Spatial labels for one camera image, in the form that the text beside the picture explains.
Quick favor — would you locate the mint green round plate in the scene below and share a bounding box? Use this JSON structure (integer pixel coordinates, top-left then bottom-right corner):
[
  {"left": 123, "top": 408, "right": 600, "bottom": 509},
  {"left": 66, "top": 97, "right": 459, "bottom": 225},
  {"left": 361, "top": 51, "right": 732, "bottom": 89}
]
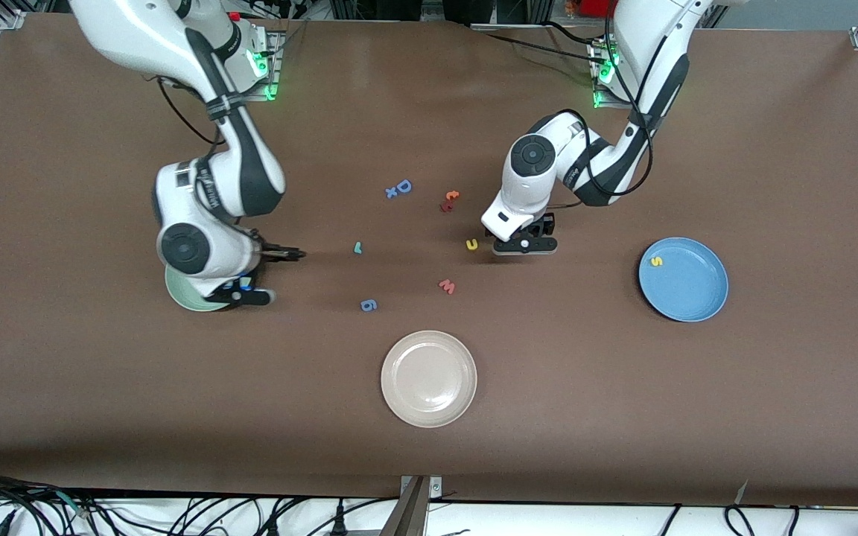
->
[{"left": 165, "top": 264, "right": 240, "bottom": 312}]

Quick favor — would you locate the blue round plate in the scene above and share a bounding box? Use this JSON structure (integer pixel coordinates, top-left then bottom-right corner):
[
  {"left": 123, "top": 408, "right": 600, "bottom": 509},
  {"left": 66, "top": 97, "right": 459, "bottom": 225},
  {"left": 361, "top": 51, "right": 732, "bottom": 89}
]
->
[{"left": 638, "top": 237, "right": 729, "bottom": 322}]

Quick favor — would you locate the beige round plate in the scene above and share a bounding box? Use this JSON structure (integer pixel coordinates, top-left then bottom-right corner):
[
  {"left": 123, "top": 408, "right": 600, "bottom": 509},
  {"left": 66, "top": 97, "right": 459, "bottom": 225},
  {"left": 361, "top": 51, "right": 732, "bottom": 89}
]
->
[{"left": 381, "top": 330, "right": 478, "bottom": 429}]

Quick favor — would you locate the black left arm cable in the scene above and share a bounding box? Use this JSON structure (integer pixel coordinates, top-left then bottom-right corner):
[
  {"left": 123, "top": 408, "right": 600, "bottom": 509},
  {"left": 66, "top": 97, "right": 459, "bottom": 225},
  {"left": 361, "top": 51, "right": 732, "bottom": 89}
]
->
[{"left": 548, "top": 0, "right": 657, "bottom": 209}]

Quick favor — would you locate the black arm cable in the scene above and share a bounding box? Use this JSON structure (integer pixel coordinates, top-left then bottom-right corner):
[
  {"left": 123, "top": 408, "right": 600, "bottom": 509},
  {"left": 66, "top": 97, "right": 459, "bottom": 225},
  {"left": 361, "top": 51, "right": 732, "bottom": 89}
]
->
[
  {"left": 157, "top": 74, "right": 225, "bottom": 146},
  {"left": 548, "top": 0, "right": 657, "bottom": 209}
]

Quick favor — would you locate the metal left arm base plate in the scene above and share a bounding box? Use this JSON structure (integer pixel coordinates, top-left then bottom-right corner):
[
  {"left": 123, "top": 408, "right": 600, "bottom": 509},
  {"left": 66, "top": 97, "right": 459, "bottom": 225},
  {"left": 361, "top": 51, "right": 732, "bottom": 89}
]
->
[{"left": 589, "top": 37, "right": 627, "bottom": 111}]

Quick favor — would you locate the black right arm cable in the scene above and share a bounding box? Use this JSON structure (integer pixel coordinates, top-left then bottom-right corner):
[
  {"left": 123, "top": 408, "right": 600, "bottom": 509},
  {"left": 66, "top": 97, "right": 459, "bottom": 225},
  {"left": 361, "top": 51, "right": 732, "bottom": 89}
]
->
[{"left": 157, "top": 74, "right": 225, "bottom": 146}]

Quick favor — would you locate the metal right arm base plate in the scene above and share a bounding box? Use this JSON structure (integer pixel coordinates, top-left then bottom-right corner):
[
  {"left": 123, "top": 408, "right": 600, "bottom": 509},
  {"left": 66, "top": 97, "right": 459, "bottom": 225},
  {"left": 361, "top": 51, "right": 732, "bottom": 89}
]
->
[{"left": 228, "top": 26, "right": 285, "bottom": 101}]

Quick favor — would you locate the black cable on table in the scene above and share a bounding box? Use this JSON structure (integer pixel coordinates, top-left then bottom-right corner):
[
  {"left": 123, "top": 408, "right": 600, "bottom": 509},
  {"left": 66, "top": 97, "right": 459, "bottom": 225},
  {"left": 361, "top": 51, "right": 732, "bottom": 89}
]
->
[{"left": 474, "top": 22, "right": 607, "bottom": 66}]

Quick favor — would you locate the metal table edge bracket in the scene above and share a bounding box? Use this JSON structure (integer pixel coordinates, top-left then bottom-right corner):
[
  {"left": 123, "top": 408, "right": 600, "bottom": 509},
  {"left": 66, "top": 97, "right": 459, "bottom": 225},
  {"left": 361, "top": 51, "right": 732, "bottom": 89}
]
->
[{"left": 381, "top": 475, "right": 445, "bottom": 536}]

